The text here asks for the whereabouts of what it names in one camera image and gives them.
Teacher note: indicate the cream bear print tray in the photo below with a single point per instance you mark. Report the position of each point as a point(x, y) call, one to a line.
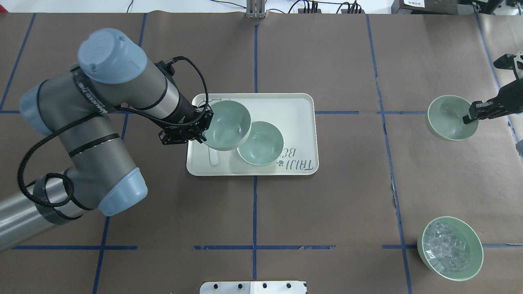
point(292, 113)

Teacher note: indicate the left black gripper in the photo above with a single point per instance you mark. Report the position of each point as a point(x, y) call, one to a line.
point(185, 113)

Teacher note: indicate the white plastic spoon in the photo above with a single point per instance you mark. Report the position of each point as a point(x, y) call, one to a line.
point(213, 157)

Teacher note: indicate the green bowl on tray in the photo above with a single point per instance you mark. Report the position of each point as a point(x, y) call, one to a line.
point(263, 146)

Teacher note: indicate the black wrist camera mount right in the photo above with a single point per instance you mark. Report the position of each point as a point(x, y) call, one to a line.
point(513, 62)

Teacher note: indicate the green bowl with ice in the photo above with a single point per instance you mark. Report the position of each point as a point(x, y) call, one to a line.
point(474, 247)

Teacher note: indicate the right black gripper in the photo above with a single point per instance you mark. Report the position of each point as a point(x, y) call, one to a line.
point(503, 99)

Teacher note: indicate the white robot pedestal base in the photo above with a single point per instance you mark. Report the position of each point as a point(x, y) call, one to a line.
point(254, 287)

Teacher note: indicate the black power strip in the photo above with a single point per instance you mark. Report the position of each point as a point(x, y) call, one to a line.
point(337, 9)

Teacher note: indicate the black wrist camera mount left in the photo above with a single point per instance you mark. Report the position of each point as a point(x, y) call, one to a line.
point(178, 140)

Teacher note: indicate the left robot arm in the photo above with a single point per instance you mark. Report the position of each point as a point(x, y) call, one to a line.
point(112, 74)

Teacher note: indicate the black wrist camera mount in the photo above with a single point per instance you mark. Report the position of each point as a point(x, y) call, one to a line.
point(513, 62)
point(178, 140)

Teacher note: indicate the aluminium frame post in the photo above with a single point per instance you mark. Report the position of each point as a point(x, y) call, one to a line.
point(255, 9)

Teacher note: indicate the clear ice cubes pile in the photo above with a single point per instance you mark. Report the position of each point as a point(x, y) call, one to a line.
point(444, 250)

